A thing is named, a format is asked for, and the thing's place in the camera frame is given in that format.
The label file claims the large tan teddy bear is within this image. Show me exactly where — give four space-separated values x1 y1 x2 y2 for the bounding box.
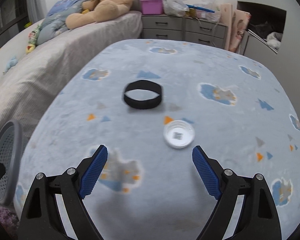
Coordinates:
65 0 134 29

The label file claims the pink patterned folded mat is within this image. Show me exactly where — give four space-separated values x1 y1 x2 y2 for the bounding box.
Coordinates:
220 3 251 52

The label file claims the light blue folded blanket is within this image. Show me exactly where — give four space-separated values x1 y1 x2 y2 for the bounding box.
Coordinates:
36 0 84 46

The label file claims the white plastic lid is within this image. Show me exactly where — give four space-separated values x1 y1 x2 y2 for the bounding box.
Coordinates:
163 120 195 149

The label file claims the blue stick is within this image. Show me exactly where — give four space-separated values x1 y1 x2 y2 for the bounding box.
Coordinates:
186 4 215 13

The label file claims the black band ring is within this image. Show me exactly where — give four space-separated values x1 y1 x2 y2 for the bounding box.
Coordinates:
123 79 163 110

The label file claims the green yellow plush doll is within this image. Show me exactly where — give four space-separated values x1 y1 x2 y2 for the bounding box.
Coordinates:
26 25 40 54

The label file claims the small blue plush toy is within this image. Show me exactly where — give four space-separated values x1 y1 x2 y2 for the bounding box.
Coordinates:
4 56 18 74

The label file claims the purple plastic box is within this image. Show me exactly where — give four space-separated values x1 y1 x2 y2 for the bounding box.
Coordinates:
140 0 164 15

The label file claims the grey drawer nightstand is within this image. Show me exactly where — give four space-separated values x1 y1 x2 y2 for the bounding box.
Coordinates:
141 15 228 49

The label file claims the bed with grey sheet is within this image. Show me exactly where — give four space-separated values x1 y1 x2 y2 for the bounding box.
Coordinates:
0 0 142 138

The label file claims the grey perforated trash basket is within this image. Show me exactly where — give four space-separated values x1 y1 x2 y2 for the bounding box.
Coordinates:
0 119 24 206

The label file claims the clear plastic bag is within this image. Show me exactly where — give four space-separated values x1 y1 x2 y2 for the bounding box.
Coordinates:
162 0 189 17
199 0 221 22

